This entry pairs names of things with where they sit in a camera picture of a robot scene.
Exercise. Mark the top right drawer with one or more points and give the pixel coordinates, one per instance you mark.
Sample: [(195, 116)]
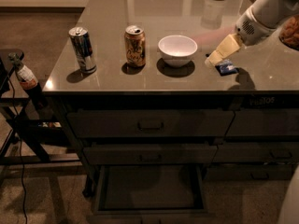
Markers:
[(265, 122)]

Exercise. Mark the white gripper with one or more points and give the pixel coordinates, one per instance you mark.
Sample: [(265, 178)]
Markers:
[(251, 31)]

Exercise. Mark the blue rxbar blueberry bar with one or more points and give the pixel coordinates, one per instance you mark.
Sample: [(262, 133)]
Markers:
[(226, 67)]

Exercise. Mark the orange soda can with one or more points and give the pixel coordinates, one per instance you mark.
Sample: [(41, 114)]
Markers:
[(135, 44)]

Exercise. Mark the dark soda bottle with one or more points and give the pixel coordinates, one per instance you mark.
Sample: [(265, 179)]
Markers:
[(28, 81)]

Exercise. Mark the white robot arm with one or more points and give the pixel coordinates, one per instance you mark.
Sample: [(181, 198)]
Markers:
[(272, 13)]

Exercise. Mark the top left drawer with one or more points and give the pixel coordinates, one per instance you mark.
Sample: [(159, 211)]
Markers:
[(149, 123)]

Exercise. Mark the blue silver energy drink can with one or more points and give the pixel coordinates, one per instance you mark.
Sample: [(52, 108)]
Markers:
[(82, 46)]

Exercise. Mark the white bowl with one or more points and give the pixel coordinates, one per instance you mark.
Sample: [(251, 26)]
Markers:
[(177, 50)]

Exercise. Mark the middle left drawer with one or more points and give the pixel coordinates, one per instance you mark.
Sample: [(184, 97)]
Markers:
[(150, 154)]

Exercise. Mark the middle right drawer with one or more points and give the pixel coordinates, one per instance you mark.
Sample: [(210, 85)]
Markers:
[(258, 152)]

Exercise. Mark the open bottom drawer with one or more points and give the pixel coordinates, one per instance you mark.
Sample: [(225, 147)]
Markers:
[(150, 194)]

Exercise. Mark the black side table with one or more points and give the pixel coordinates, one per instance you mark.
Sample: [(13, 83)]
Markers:
[(25, 123)]

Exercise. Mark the bottom right drawer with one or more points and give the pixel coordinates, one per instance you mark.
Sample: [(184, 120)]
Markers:
[(252, 172)]

